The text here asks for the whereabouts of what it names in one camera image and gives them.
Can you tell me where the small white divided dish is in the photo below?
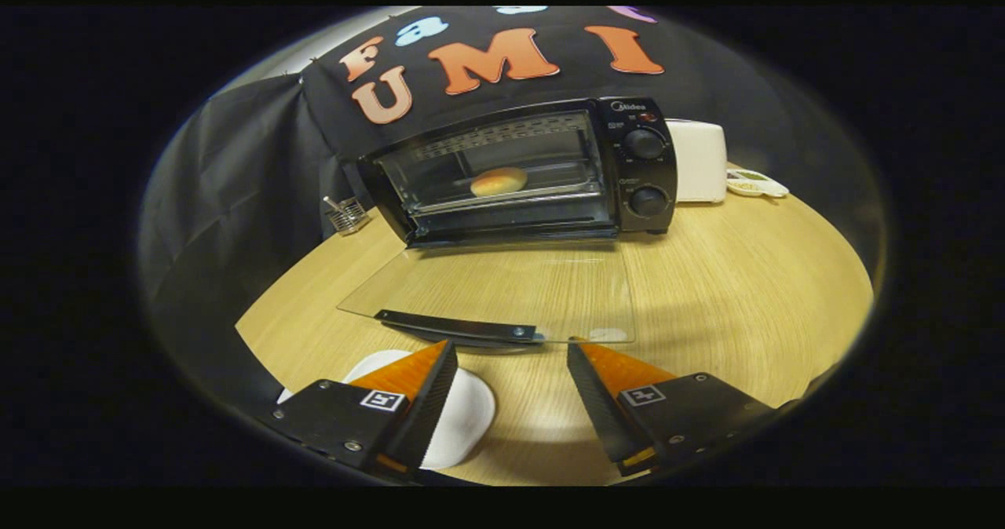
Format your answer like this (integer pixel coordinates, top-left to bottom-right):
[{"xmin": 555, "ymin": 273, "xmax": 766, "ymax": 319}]
[{"xmin": 725, "ymin": 168, "xmax": 790, "ymax": 199}]

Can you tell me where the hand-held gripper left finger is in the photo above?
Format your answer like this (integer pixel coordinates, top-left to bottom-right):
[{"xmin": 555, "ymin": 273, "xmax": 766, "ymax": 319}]
[{"xmin": 259, "ymin": 339, "xmax": 459, "ymax": 483}]

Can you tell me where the black toaster oven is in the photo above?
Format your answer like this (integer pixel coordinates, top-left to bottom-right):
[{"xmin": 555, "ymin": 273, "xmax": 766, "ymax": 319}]
[{"xmin": 336, "ymin": 96, "xmax": 678, "ymax": 347}]

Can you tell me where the glazed donut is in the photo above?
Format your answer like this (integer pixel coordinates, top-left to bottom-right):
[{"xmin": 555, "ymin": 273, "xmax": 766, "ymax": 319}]
[{"xmin": 470, "ymin": 166, "xmax": 528, "ymax": 198}]

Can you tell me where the white plate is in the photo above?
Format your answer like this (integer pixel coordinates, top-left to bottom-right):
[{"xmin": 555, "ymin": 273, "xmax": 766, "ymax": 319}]
[{"xmin": 276, "ymin": 348, "xmax": 497, "ymax": 470}]

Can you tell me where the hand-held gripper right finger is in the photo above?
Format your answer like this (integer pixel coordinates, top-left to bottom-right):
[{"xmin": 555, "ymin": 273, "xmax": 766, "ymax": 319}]
[{"xmin": 567, "ymin": 342, "xmax": 802, "ymax": 476}]

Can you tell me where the small wire basket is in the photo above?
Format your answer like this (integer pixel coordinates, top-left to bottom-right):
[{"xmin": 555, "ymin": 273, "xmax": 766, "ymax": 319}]
[{"xmin": 323, "ymin": 195, "xmax": 371, "ymax": 236}]

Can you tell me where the black backdrop cloth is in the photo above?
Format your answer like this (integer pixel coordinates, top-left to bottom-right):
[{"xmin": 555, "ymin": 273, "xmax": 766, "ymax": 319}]
[{"xmin": 137, "ymin": 6, "xmax": 884, "ymax": 412}]

